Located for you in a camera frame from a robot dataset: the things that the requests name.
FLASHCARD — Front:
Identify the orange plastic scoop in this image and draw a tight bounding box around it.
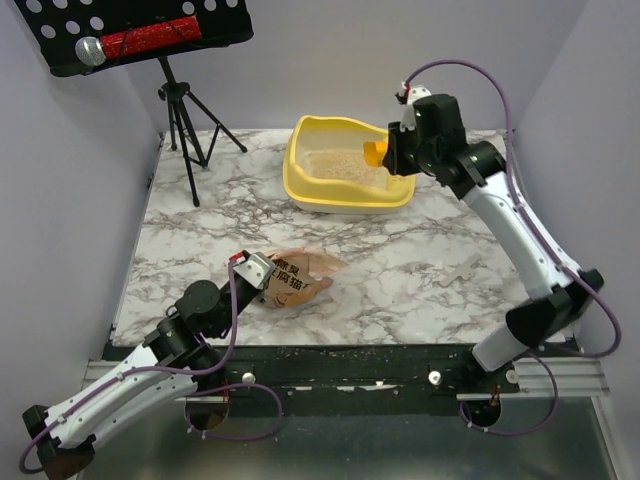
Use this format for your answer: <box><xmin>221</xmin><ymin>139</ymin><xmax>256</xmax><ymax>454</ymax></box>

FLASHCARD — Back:
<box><xmin>363</xmin><ymin>141</ymin><xmax>388</xmax><ymax>168</ymax></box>

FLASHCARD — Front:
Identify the pink cat litter bag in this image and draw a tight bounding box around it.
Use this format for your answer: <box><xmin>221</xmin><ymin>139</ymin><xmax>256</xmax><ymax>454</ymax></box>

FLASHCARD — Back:
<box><xmin>260</xmin><ymin>247</ymin><xmax>348</xmax><ymax>309</ymax></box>

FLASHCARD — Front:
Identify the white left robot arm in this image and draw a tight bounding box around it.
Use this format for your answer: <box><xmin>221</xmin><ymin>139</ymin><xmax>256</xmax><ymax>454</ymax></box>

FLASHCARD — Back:
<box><xmin>19</xmin><ymin>272</ymin><xmax>267</xmax><ymax>479</ymax></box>

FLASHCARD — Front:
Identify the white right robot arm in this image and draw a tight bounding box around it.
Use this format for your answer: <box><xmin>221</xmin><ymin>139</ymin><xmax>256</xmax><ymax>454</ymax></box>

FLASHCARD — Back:
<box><xmin>381</xmin><ymin>86</ymin><xmax>604</xmax><ymax>392</ymax></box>

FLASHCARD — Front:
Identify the beige cat litter pile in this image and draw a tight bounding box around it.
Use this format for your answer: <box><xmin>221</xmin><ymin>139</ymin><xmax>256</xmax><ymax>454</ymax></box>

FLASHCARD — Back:
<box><xmin>307</xmin><ymin>151</ymin><xmax>385</xmax><ymax>184</ymax></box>

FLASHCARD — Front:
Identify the yellow litter box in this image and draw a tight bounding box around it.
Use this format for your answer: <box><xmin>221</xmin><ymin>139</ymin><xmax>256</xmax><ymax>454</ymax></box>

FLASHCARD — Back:
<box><xmin>282</xmin><ymin>115</ymin><xmax>416</xmax><ymax>214</ymax></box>

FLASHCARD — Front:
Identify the red silver microphone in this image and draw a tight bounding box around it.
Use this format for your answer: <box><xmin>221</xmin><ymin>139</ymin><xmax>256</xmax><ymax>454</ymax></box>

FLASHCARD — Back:
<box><xmin>74</xmin><ymin>16</ymin><xmax>203</xmax><ymax>67</ymax></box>

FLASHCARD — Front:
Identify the black music stand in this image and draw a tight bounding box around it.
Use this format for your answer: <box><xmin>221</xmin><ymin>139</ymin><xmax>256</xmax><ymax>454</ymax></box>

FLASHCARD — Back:
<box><xmin>13</xmin><ymin>0</ymin><xmax>255</xmax><ymax>208</ymax></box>

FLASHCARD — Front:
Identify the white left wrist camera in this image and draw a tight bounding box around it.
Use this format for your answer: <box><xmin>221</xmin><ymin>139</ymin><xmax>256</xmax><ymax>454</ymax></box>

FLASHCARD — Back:
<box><xmin>233</xmin><ymin>252</ymin><xmax>276</xmax><ymax>290</ymax></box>

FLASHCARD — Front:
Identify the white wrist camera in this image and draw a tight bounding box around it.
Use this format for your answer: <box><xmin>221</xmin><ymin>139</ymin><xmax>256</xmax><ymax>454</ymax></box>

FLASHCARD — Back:
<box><xmin>395</xmin><ymin>82</ymin><xmax>432</xmax><ymax>106</ymax></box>
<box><xmin>233</xmin><ymin>252</ymin><xmax>276</xmax><ymax>290</ymax></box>

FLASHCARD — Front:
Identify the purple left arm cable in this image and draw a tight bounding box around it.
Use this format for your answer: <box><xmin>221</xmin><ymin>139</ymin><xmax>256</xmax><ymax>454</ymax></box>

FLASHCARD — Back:
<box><xmin>18</xmin><ymin>255</ymin><xmax>251</xmax><ymax>474</ymax></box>

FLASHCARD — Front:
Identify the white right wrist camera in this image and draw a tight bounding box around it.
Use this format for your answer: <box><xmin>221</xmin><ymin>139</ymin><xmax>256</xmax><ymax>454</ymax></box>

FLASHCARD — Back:
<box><xmin>395</xmin><ymin>82</ymin><xmax>432</xmax><ymax>106</ymax></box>

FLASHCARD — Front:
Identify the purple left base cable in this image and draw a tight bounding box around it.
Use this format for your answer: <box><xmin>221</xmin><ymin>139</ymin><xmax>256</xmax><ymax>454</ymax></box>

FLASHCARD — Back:
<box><xmin>185</xmin><ymin>375</ymin><xmax>285</xmax><ymax>442</ymax></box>

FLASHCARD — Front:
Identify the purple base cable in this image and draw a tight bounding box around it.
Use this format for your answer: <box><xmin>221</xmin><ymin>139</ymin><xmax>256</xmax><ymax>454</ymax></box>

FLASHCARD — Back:
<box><xmin>459</xmin><ymin>352</ymin><xmax>561</xmax><ymax>435</ymax></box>
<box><xmin>185</xmin><ymin>375</ymin><xmax>285</xmax><ymax>442</ymax></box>

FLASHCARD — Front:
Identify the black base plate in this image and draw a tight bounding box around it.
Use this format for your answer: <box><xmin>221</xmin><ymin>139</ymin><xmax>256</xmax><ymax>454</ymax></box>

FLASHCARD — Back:
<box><xmin>102</xmin><ymin>342</ymin><xmax>596</xmax><ymax>416</ymax></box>

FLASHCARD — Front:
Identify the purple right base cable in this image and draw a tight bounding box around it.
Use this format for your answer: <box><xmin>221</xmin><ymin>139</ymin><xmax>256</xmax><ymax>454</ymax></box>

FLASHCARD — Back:
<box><xmin>459</xmin><ymin>352</ymin><xmax>561</xmax><ymax>435</ymax></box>

